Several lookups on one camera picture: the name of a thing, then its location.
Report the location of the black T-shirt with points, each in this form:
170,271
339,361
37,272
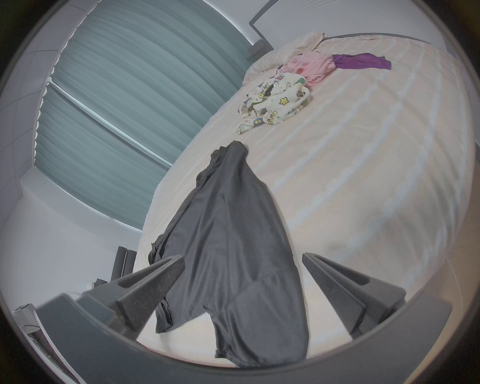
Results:
232,243

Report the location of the grey bedside table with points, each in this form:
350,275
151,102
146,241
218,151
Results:
259,50

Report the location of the cream pillow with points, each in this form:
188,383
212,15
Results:
285,50

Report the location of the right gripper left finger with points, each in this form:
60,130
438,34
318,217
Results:
150,288

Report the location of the bed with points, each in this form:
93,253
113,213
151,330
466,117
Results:
356,168

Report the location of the purple garment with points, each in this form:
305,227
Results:
363,62

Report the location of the blue-green curtain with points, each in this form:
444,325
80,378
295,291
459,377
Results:
150,67
97,157

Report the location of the black chest of drawers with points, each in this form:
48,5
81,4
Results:
123,264

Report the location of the pink garment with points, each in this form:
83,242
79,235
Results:
311,67

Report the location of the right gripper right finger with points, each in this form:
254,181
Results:
330,285

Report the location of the white printed pyjama top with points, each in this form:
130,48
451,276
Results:
281,101

